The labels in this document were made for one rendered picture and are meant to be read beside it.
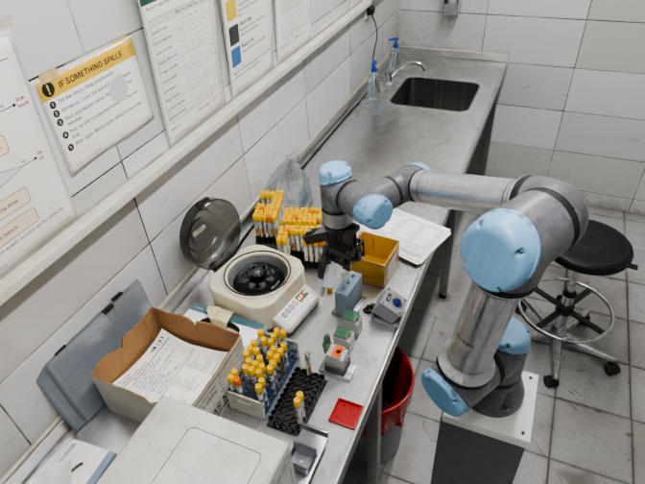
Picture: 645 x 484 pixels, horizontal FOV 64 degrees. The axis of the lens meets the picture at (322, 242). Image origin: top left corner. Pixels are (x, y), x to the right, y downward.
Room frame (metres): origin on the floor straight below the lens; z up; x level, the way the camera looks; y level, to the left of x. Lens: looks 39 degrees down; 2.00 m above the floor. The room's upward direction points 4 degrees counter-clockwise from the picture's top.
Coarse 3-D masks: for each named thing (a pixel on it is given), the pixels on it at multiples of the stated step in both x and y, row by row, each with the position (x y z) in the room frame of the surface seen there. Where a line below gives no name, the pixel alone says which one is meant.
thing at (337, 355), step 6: (330, 348) 0.87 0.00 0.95; (336, 348) 0.87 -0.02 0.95; (342, 348) 0.87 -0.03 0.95; (330, 354) 0.85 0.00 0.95; (336, 354) 0.85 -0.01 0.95; (342, 354) 0.85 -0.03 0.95; (330, 360) 0.84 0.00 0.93; (336, 360) 0.84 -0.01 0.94; (342, 360) 0.83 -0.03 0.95; (336, 366) 0.84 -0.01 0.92; (342, 366) 0.83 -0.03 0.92
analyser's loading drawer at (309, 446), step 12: (300, 432) 0.66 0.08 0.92; (312, 432) 0.65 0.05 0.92; (324, 432) 0.64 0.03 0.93; (300, 444) 0.61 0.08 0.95; (312, 444) 0.63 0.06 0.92; (324, 444) 0.62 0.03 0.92; (300, 456) 0.60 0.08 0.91; (312, 456) 0.60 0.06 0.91; (300, 468) 0.56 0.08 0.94; (312, 468) 0.57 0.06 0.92; (300, 480) 0.54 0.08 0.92
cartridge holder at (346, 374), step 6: (324, 360) 0.88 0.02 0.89; (348, 360) 0.86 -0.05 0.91; (324, 366) 0.85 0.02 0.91; (330, 366) 0.84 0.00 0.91; (348, 366) 0.86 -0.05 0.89; (354, 366) 0.85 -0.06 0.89; (324, 372) 0.84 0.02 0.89; (330, 372) 0.84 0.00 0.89; (336, 372) 0.83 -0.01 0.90; (342, 372) 0.83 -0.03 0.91; (348, 372) 0.84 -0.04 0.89; (354, 372) 0.84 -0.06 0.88; (342, 378) 0.82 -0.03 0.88; (348, 378) 0.82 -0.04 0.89
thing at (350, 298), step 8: (352, 272) 1.13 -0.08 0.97; (352, 280) 1.09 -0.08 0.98; (360, 280) 1.11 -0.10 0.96; (352, 288) 1.06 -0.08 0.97; (360, 288) 1.11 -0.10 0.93; (336, 296) 1.05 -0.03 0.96; (344, 296) 1.04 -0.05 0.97; (352, 296) 1.06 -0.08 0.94; (360, 296) 1.11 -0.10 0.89; (336, 304) 1.05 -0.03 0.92; (344, 304) 1.04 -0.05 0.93; (352, 304) 1.06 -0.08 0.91; (360, 304) 1.08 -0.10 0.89; (336, 312) 1.05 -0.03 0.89; (344, 312) 1.04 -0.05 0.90
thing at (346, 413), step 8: (344, 400) 0.76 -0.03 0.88; (336, 408) 0.74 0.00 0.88; (344, 408) 0.74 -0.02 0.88; (352, 408) 0.74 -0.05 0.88; (360, 408) 0.73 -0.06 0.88; (336, 416) 0.72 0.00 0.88; (344, 416) 0.72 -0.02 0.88; (352, 416) 0.71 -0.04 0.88; (344, 424) 0.69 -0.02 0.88; (352, 424) 0.69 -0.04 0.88
